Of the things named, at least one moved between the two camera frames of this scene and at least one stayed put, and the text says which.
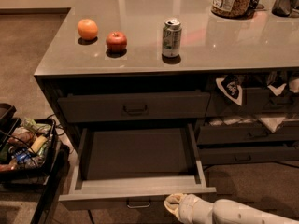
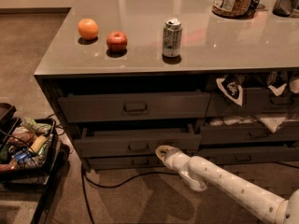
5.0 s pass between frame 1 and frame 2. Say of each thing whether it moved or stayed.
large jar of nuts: stayed
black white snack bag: stayed
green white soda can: stayed
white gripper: moved
